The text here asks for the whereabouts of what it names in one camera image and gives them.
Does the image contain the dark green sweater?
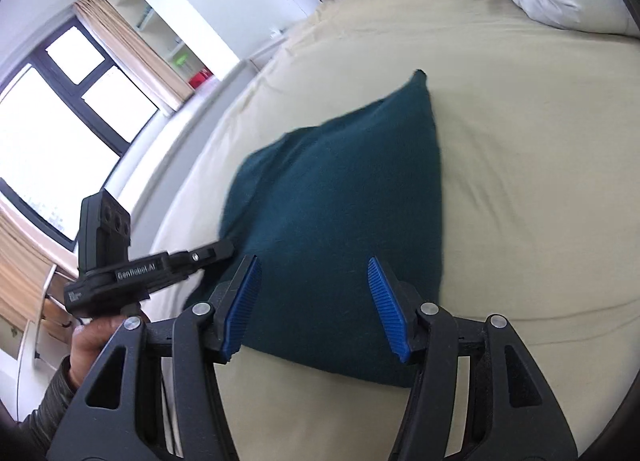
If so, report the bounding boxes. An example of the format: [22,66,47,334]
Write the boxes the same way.
[182,69,445,390]

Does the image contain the person left hand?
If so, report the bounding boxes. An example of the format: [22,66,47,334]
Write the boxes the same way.
[68,315,125,389]

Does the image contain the black framed window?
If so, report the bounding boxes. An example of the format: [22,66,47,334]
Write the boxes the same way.
[1,18,160,250]

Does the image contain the red storage box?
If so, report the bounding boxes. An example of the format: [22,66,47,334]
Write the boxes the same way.
[189,68,213,90]

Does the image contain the green container on shelf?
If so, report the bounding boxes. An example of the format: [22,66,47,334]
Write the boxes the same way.
[174,54,189,66]

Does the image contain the beige curtain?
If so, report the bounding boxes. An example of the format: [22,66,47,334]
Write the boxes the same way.
[73,0,193,111]

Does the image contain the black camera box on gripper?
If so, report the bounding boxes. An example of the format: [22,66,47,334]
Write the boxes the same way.
[77,189,131,276]

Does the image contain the white wall shelf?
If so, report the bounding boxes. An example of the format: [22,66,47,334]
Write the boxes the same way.
[107,0,240,82]

